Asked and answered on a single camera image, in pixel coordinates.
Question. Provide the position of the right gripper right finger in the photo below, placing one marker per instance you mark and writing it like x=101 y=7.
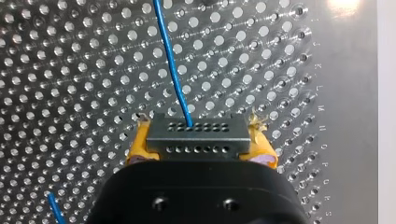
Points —
x=261 y=146

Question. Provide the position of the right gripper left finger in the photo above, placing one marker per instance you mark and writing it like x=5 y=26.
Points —
x=138 y=146

